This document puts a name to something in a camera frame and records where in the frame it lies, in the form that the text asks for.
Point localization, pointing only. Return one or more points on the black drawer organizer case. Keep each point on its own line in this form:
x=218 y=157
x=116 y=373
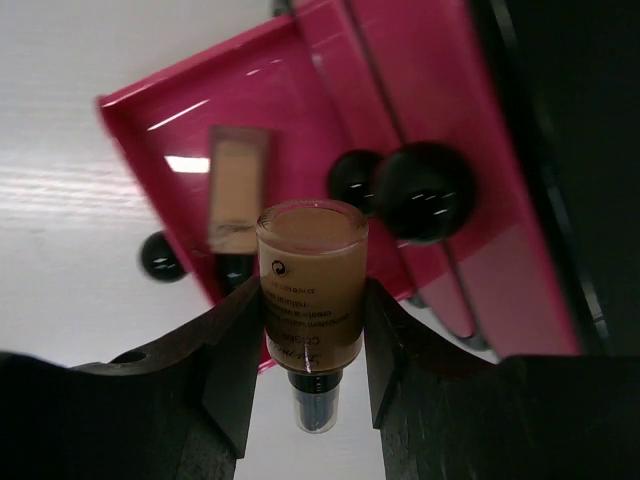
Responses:
x=566 y=76

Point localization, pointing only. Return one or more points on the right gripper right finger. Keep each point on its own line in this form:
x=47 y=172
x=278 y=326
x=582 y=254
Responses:
x=443 y=413

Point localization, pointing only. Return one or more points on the beige foundation tube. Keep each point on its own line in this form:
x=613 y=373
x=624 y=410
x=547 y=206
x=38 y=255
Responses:
x=238 y=159

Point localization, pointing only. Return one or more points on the beige foundation bottle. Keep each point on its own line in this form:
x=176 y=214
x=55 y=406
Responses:
x=312 y=265

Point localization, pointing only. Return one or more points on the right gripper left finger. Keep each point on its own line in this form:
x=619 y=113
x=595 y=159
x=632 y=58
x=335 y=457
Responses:
x=178 y=407

